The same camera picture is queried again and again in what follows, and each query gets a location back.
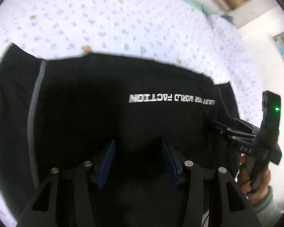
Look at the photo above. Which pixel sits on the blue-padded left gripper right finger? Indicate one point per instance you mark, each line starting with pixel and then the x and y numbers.
pixel 173 160

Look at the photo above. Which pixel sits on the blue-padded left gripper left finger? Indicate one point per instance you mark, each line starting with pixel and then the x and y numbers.
pixel 105 165

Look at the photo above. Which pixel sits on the black hooded jacket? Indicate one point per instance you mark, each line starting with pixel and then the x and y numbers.
pixel 53 113

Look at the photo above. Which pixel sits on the grey-green sleeve forearm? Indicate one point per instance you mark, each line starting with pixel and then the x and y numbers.
pixel 267 211

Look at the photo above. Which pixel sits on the person's right hand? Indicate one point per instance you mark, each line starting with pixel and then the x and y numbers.
pixel 243 180

